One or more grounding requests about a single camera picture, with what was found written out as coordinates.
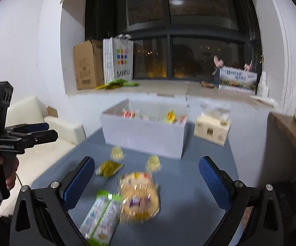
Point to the beige tissue pack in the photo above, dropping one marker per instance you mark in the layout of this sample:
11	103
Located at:
210	133

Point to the small jelly cup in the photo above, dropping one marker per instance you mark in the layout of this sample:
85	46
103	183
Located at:
117	153
153	163

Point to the brown flat packets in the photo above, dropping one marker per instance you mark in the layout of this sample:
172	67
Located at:
209	84

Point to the yellow black snack packet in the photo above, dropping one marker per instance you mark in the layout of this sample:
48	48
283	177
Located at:
170	116

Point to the white box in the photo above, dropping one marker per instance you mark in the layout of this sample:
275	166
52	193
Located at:
142	138

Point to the wooden ornament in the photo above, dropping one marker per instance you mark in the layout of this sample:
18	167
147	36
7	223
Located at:
218	61
248	66

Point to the wooden side table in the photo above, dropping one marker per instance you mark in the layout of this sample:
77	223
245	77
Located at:
286	138

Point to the brown cardboard box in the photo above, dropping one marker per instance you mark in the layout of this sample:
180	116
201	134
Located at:
87	65

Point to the dark green foil packet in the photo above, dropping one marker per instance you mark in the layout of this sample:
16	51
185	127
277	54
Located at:
109	168

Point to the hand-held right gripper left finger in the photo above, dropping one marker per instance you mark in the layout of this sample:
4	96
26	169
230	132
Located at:
80	182

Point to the white leather sofa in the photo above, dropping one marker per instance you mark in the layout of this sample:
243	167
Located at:
60	133

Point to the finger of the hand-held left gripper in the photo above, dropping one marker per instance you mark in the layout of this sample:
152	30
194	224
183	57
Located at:
39	127
45	136

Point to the white tube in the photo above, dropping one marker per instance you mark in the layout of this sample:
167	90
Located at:
263	100

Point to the dark window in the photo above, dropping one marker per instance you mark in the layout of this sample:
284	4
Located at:
189	18

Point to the dark blue box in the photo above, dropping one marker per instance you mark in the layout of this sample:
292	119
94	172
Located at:
216	78

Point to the orange snack packet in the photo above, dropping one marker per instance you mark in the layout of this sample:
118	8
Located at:
129	114

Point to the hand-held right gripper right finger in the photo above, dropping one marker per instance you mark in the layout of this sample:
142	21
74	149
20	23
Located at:
212	182

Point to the white dotted shopping bag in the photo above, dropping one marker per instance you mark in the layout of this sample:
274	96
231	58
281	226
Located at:
122	59

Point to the long green snack packet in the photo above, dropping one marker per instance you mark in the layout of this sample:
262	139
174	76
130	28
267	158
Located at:
101	217

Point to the flat cardboard piece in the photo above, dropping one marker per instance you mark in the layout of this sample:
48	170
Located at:
51	111

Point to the clear zip bag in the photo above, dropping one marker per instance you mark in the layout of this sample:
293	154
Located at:
215	111

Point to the white plastic bottle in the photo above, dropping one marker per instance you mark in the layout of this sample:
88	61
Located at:
262	85

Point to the pile of green packets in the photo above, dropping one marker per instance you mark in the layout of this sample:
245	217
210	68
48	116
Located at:
117	83

